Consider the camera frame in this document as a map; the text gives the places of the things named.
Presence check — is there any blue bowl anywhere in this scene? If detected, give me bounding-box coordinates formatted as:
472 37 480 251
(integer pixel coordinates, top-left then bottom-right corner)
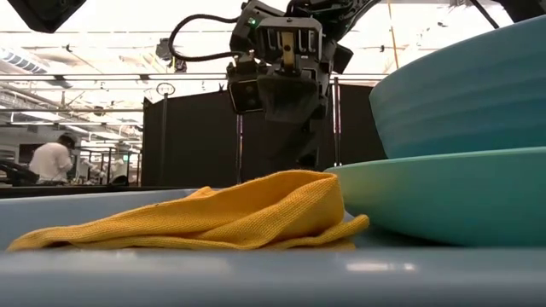
369 15 546 159

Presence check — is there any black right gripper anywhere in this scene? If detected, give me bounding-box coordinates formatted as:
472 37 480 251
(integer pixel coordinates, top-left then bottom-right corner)
228 0 354 171

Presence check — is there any black ceiling spotlight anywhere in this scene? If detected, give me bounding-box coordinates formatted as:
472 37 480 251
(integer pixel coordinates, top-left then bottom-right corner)
155 38 176 62
171 55 189 74

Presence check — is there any black background chair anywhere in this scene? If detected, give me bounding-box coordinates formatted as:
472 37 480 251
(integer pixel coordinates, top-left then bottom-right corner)
0 159 39 188

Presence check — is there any black partition screen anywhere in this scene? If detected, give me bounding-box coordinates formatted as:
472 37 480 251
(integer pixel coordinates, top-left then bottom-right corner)
141 83 387 188

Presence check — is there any person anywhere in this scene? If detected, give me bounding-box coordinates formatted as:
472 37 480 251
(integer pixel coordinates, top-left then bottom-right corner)
28 134 77 185

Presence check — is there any black pole with ring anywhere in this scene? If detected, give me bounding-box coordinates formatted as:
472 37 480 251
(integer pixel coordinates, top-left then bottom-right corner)
155 82 177 188

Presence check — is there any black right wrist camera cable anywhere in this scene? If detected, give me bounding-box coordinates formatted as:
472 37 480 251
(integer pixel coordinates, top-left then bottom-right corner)
168 14 247 63

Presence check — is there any yellow cloth napkin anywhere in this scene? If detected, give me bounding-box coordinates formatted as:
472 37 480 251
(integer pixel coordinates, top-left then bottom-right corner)
6 169 370 252

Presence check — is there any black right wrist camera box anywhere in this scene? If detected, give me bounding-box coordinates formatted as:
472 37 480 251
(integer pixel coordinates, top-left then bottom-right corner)
227 63 264 115

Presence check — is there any teal round plate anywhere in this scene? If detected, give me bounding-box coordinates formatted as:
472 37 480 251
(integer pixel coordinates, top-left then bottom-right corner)
324 147 546 248

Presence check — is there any background workstation rig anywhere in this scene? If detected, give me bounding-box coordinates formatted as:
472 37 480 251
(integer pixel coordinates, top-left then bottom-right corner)
76 146 142 187

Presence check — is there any blue plastic tray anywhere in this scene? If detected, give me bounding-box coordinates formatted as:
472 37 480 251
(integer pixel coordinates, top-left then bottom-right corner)
0 187 546 307

